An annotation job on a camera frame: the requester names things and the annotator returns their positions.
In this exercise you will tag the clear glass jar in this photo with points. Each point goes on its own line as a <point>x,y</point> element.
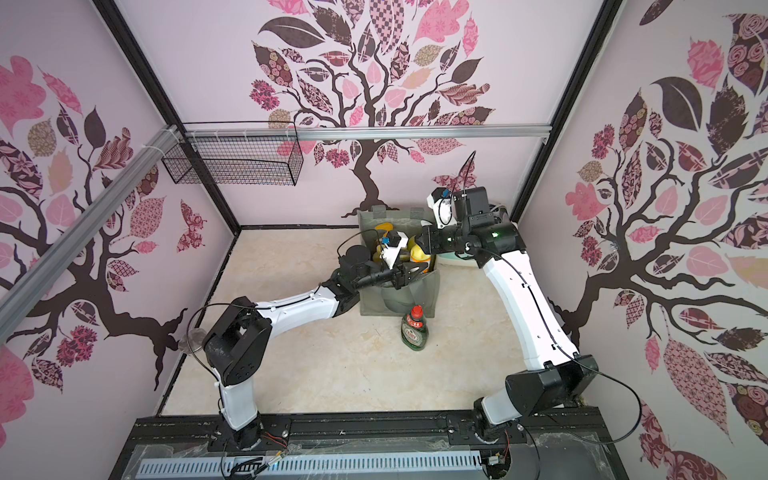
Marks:
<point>191,342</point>

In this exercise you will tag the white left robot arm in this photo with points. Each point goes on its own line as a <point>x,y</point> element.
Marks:
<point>236,344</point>

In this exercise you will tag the dark green bottle red cap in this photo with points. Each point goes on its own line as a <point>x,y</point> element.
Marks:
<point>414,329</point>

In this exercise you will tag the grey-green shopping bag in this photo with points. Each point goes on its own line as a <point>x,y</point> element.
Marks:
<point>396,298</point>

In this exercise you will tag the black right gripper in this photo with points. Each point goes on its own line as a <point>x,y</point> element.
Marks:
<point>425,241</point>

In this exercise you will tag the orange pump soap bottle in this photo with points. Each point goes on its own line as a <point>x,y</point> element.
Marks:
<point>382,232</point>

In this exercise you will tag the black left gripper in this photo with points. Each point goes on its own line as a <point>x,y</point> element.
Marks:
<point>404,274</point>

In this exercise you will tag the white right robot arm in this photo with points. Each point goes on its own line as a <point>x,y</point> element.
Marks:
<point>555,372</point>

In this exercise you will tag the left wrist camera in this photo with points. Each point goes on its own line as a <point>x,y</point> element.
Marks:
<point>392,242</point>

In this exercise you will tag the mint green toaster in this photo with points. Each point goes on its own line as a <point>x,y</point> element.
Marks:
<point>498,222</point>

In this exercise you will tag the large yellow dish soap bottle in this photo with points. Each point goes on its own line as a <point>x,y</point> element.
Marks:
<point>416,252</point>

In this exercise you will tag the black wire basket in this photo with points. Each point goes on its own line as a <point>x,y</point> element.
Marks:
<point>237,153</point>

